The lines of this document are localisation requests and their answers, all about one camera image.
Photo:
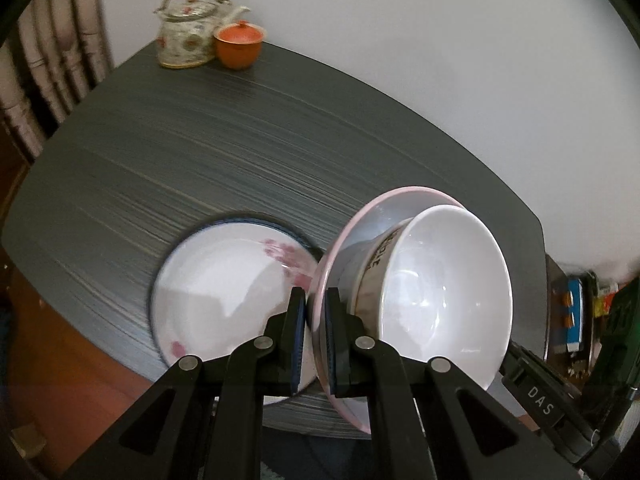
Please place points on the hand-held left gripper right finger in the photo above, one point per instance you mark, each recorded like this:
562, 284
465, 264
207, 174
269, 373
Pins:
332, 345

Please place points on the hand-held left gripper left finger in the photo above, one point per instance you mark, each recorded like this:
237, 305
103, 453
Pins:
298, 340

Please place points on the white plate with pink roses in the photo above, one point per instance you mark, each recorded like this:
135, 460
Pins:
225, 280

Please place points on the large blue floral plate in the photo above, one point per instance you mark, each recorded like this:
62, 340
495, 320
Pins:
302, 242

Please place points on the pink bowl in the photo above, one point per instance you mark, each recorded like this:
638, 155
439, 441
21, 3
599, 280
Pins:
350, 240

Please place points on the white bowl with blue base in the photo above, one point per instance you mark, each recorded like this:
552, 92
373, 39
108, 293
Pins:
440, 285

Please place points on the blue box with orange marks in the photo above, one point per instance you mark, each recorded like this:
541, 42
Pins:
575, 315

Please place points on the orange lidded tea cup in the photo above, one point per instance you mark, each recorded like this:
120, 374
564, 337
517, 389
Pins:
239, 50

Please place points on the floral ceramic teapot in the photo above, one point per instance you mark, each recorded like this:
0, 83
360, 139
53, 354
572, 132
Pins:
185, 35

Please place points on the brown wooden cabinet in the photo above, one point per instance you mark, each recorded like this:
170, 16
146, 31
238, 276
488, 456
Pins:
10, 175

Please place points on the patterned beige curtain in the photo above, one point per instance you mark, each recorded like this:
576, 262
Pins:
50, 60

